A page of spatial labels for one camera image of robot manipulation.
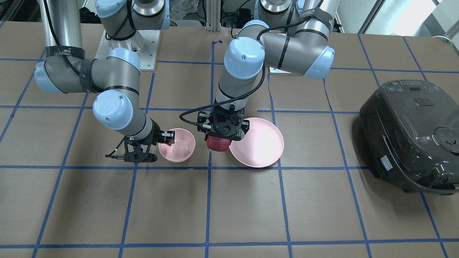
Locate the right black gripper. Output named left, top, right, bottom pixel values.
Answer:
left=122, top=120, right=175, bottom=164

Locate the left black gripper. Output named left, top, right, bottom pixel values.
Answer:
left=197, top=109, right=250, bottom=141

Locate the red apple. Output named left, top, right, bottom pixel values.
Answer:
left=206, top=136, right=231, bottom=152

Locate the pink bowl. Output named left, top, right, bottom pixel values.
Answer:
left=158, top=128, right=196, bottom=163

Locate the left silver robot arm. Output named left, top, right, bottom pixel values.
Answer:
left=197, top=0, right=339, bottom=141

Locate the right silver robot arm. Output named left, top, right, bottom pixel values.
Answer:
left=34, top=0, right=174, bottom=164

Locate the pink plate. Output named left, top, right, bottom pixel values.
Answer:
left=229, top=118, right=285, bottom=168

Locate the dark grey rice cooker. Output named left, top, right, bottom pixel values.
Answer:
left=359, top=80, right=459, bottom=195

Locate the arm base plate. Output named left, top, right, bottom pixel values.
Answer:
left=95, top=30, right=161, bottom=72
left=269, top=66, right=303, bottom=76

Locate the aluminium frame post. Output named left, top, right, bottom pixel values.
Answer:
left=205, top=0, right=222, bottom=34

